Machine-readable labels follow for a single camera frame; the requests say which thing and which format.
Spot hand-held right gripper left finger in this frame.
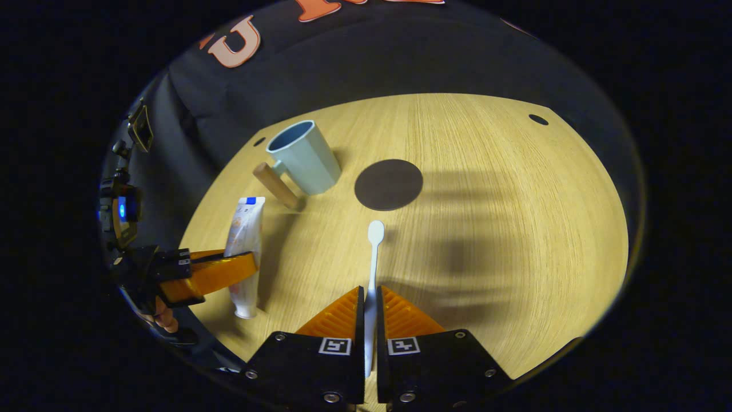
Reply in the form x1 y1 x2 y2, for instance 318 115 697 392
239 285 367 409

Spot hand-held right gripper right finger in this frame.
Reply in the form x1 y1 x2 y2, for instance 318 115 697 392
375 284 514 412

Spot white toothpaste tube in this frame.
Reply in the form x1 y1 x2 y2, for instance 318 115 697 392
224 196 266 319

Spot blue cup with wooden handle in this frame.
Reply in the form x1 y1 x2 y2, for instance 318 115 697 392
253 120 343 210

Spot white toothbrush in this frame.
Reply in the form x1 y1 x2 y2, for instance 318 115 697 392
364 220 385 378

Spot dark round coaster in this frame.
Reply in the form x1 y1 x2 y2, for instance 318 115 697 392
354 159 424 212

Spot black backdrop cloth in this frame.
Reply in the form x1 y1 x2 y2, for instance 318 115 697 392
100 0 644 252

